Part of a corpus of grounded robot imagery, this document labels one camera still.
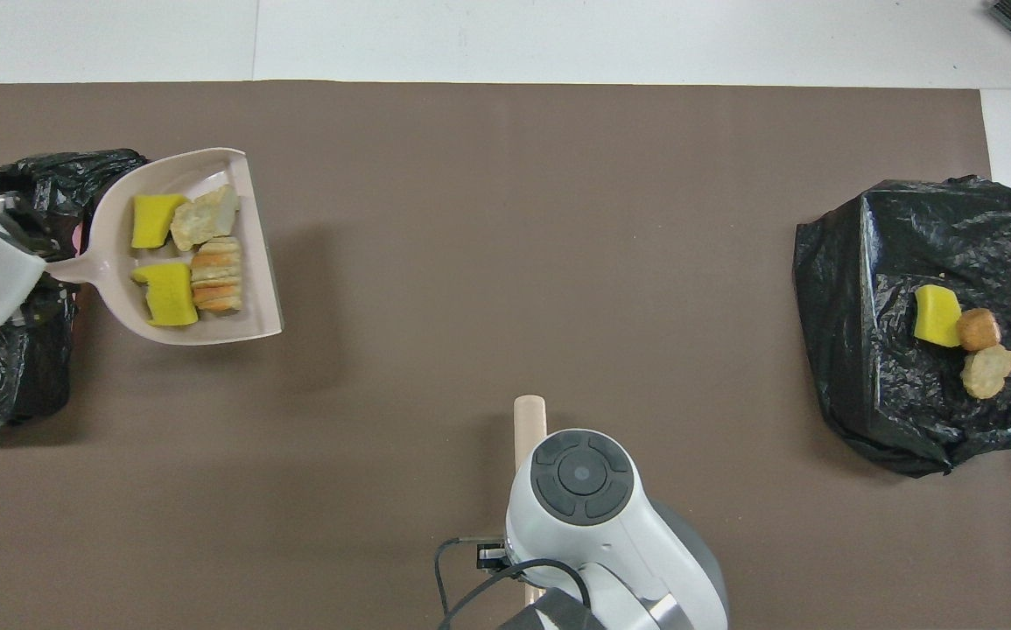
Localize beige hand brush black bristles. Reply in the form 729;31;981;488
513;395;549;605

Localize orange striped foam chunk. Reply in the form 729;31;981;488
189;236;244;314

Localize yellow sponge chunk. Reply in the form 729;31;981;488
130;192;193;250
914;284;964;347
130;261;200;328

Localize beige plastic dustpan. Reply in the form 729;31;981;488
48;147;285;347

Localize brown bread-like lump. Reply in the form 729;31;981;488
956;307;1003;353

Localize brown paper table mat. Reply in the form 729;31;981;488
0;80;1011;630

